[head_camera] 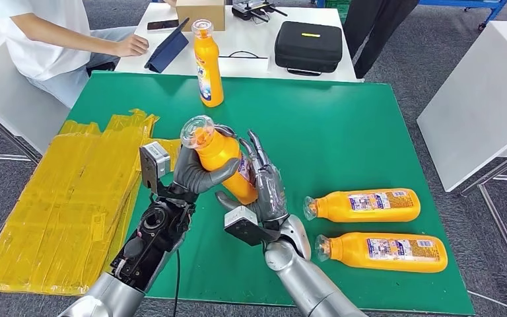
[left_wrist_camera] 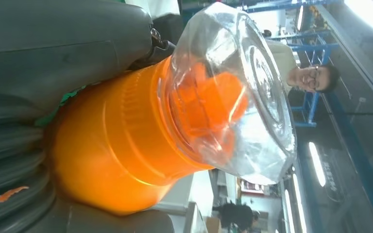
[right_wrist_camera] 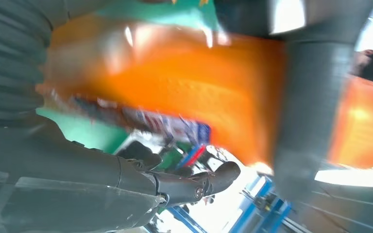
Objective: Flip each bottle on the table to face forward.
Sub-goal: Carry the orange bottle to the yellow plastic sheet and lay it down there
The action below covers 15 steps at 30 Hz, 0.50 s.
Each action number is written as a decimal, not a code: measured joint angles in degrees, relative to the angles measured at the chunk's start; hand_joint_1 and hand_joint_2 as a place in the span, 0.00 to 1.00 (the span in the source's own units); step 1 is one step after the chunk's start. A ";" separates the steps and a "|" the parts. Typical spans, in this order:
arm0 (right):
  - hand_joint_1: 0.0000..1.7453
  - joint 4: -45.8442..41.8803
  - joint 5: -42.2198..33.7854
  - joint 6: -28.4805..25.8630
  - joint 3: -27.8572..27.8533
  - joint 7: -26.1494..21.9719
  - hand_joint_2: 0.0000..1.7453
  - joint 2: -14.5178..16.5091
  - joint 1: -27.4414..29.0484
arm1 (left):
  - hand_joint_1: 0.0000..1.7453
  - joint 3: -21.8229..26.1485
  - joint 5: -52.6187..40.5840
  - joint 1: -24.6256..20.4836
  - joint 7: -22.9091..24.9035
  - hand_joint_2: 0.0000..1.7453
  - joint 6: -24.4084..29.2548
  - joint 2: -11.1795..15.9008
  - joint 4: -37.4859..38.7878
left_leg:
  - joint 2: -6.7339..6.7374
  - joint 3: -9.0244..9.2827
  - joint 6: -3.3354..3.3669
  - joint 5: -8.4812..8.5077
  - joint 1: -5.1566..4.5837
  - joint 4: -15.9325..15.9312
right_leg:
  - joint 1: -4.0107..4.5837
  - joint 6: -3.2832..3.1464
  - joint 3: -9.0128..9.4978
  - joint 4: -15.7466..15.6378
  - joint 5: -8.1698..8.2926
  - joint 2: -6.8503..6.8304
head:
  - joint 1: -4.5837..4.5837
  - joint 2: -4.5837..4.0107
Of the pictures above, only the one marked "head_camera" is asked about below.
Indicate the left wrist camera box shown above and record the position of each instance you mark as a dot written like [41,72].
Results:
[155,162]

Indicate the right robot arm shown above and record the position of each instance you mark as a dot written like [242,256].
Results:
[306,280]

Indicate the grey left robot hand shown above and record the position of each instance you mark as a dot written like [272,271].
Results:
[190,175]

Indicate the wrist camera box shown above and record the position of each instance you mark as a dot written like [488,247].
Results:
[155,162]
[244,225]

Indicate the brown cardboard box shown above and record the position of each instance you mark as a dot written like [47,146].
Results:
[201,15]

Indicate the green table mat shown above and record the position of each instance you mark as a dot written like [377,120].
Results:
[345,131]

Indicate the black carrying case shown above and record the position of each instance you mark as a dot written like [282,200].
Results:
[308,46]

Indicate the blue metal rack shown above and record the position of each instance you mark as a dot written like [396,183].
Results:
[454,2]

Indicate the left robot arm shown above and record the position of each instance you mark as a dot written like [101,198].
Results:
[153,245]

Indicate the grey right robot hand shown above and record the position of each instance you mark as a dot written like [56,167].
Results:
[271,192]

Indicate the green plastic crate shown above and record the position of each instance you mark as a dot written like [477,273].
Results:
[336,3]

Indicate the black chair seat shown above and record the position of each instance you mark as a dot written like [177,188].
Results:
[100,68]

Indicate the person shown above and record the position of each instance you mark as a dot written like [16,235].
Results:
[39,35]
[380,30]

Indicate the white flat box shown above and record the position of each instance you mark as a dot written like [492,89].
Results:
[244,66]

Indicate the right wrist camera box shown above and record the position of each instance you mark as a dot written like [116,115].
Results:
[244,225]

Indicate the black remote controller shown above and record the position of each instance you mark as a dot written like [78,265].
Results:
[249,9]

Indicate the person's hand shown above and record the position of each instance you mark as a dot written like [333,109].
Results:
[133,46]

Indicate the white side table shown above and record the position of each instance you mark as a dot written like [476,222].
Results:
[476,109]

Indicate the white desk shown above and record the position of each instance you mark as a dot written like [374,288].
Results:
[8,100]

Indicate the black smartphone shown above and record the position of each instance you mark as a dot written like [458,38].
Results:
[162,25]

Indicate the yellow wrapped flat cardboard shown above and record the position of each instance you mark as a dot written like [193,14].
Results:
[61,210]

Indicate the orange detergent bottle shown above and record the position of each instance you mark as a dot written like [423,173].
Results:
[336,210]
[223,153]
[209,61]
[349,256]

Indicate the navy tablet cover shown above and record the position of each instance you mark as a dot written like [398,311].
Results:
[168,52]

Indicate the metal table leg frame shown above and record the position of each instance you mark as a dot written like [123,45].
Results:
[481,190]

